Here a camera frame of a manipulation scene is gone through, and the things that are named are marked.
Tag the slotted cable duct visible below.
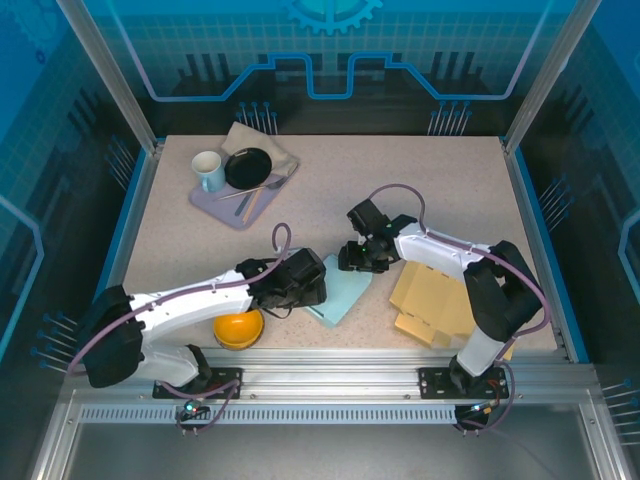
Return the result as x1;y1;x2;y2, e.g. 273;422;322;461
79;405;459;425

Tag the orange bowl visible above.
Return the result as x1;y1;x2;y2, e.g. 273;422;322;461
212;308;265;351

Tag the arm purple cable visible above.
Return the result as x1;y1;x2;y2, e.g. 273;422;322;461
67;222;294;437
367;183;554;437

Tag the black plate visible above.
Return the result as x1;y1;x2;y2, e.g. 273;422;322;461
223;146;274;190

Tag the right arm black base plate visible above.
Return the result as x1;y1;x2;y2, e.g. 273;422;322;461
417;366;511;401

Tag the light blue mug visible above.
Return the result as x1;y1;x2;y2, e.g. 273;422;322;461
191;149;227;194

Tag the aluminium rail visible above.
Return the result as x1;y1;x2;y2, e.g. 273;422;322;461
64;348;601;409

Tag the lavender tray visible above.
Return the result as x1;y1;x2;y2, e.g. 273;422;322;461
188;169;292;231

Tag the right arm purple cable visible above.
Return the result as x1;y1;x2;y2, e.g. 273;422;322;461
367;183;554;437

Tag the aluminium frame post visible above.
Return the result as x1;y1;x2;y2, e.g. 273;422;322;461
502;0;604;156
55;0;164;156

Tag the beige cloth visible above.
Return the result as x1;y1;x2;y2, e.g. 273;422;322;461
221;121;301;181

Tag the metal fork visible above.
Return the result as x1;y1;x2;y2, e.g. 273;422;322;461
215;175;288;202

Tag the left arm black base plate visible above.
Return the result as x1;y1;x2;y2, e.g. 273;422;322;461
152;367;245;401

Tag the light blue paper box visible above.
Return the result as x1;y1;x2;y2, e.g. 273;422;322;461
302;253;375;330

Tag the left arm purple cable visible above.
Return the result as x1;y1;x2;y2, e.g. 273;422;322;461
67;222;294;437

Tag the yellow paper box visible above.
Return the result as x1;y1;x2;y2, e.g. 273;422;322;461
388;262;516;361

